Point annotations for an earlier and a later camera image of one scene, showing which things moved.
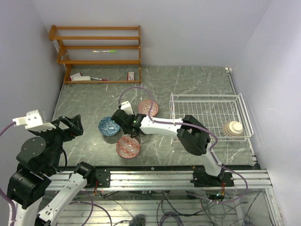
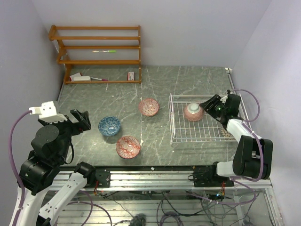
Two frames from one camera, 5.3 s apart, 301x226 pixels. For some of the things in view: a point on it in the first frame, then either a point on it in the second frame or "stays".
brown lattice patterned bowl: [230, 135] stays
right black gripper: [125, 131] -> [209, 105]
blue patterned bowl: [108, 127] stays
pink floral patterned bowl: [144, 107] stays
